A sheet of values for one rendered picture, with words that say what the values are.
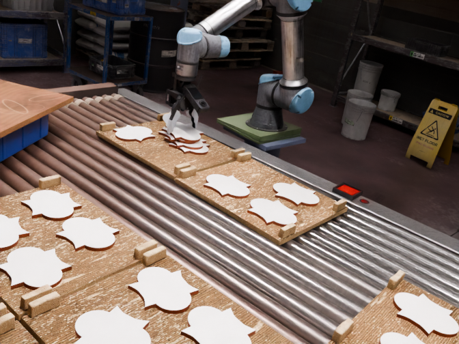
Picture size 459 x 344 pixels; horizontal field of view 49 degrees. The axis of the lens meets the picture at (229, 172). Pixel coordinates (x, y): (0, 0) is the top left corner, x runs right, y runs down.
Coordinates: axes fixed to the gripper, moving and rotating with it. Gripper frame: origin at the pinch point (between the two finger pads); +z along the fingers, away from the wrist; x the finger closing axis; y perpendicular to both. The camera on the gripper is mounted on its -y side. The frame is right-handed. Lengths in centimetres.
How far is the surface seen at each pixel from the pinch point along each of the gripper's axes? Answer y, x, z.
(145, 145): 2.2, 14.1, 4.0
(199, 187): -30.0, 17.9, 4.0
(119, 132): 13.5, 17.5, 2.9
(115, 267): -51, 60, 4
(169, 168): -16.0, 18.2, 4.0
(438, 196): 0, -293, 101
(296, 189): -46.4, -8.4, 3.3
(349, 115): 124, -336, 77
